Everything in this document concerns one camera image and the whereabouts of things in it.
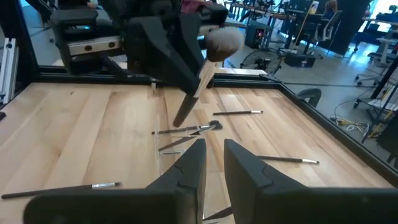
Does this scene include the black floor box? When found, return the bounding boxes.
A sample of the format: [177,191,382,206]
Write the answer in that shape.
[284,52,317,68]

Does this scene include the silver aluminium bar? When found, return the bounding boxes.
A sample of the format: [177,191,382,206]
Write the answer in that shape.
[0,37,20,105]

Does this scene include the round powder makeup brush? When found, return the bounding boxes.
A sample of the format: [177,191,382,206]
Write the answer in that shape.
[172,26,244,129]

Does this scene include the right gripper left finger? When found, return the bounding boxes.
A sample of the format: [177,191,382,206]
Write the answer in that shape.
[23,138,208,224]

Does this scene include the yellow white cable bundle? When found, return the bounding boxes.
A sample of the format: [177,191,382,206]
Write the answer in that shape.
[329,116,376,135]

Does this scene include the black aluminium table frame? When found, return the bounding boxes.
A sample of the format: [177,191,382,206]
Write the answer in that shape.
[0,0,398,181]

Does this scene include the flat-top black makeup brush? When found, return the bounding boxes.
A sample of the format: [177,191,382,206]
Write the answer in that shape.
[213,110,264,116]

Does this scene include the thin black makeup brush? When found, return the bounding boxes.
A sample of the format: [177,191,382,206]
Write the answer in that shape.
[1,182,122,200]
[151,119,224,135]
[157,125,217,152]
[202,207,234,222]
[257,155,320,165]

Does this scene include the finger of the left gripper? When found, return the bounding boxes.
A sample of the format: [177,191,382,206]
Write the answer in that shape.
[177,12,208,80]
[126,15,200,96]

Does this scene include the black floor fan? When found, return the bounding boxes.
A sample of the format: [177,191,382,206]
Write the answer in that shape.
[239,47,283,76]

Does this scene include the pink cloth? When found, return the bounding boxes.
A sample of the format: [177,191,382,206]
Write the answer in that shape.
[181,0,213,14]

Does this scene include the person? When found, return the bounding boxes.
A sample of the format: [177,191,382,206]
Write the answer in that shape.
[322,0,339,20]

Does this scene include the clear acrylic brush organizer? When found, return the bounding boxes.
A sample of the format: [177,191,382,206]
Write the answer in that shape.
[154,116,226,224]

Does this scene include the black computer tower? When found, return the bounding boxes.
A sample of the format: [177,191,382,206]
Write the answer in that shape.
[244,21,272,50]

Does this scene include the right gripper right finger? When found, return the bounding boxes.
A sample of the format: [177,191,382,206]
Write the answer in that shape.
[223,138,398,224]

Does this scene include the white office chair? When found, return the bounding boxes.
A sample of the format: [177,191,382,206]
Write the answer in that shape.
[306,9,345,44]

